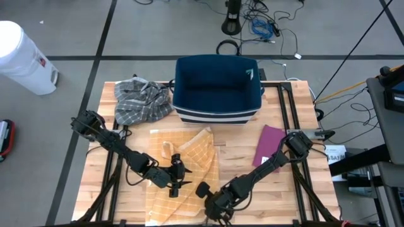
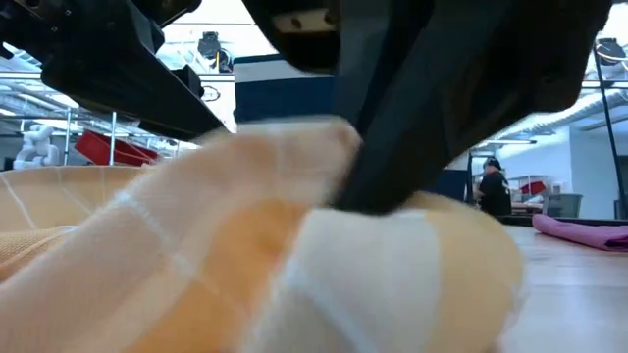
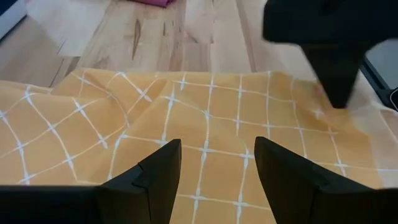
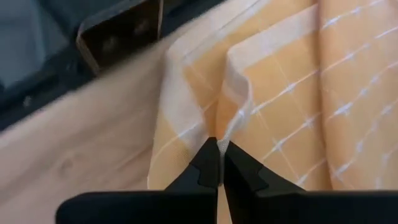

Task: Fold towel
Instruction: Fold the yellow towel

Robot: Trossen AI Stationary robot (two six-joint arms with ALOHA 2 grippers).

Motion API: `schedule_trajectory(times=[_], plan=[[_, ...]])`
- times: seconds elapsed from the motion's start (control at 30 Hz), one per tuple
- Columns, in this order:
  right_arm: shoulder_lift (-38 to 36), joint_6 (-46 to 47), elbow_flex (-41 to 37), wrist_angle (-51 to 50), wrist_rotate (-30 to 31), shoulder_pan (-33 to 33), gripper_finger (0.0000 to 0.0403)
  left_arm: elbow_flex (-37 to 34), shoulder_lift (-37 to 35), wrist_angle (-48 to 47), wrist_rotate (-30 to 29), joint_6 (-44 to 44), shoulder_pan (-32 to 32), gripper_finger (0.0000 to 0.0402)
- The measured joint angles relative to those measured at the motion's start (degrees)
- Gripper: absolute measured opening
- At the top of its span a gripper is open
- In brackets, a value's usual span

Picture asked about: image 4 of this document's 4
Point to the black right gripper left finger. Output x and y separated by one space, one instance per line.
140 208

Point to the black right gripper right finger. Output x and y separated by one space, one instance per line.
311 208

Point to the orange checked towel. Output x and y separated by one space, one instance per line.
280 93

